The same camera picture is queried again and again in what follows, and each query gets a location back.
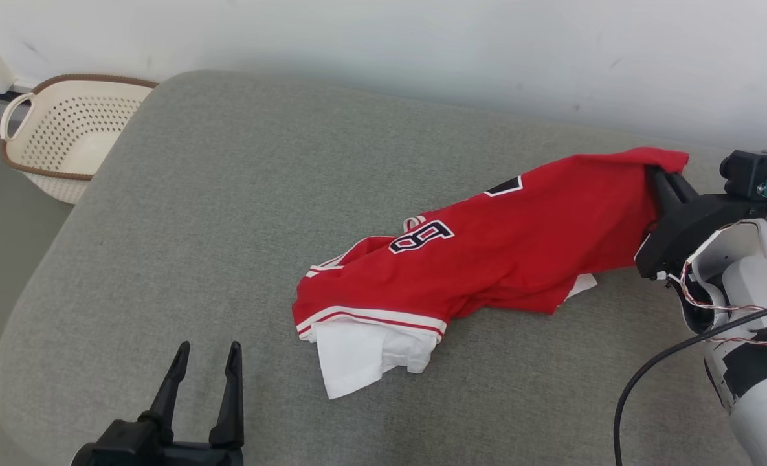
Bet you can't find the cream perforated laundry basket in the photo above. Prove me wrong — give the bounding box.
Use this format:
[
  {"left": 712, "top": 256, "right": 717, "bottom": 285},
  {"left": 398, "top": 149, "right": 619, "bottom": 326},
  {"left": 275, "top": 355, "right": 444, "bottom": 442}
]
[{"left": 0, "top": 73, "right": 159, "bottom": 206}]

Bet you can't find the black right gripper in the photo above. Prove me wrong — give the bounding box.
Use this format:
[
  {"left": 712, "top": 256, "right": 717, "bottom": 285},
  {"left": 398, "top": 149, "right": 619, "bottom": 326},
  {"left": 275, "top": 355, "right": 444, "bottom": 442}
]
[{"left": 634, "top": 164, "right": 767, "bottom": 282}]

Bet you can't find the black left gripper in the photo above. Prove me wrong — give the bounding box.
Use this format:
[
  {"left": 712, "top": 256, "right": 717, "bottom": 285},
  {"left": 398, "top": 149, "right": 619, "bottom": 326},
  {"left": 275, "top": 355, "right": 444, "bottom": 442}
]
[{"left": 71, "top": 340, "right": 245, "bottom": 466}]

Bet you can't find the red jersey with white sleeves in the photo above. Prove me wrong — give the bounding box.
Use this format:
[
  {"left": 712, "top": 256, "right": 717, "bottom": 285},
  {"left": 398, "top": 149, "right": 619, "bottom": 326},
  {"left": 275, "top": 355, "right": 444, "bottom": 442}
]
[{"left": 292, "top": 146, "right": 690, "bottom": 401}]

